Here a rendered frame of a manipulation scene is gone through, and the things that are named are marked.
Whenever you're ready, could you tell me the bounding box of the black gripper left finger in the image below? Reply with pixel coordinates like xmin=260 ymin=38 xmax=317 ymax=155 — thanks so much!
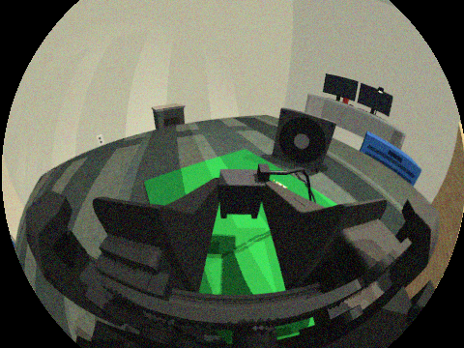
xmin=92 ymin=178 xmax=219 ymax=293

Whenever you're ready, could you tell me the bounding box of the green circuit board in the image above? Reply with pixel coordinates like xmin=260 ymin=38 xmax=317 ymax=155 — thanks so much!
xmin=144 ymin=150 xmax=316 ymax=340

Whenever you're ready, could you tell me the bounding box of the black cable with dark grey plug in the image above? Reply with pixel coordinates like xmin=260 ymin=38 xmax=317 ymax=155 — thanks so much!
xmin=217 ymin=163 xmax=317 ymax=219

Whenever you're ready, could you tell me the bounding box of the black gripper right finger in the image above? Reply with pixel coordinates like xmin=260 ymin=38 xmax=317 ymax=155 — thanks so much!
xmin=262 ymin=181 xmax=387 ymax=290

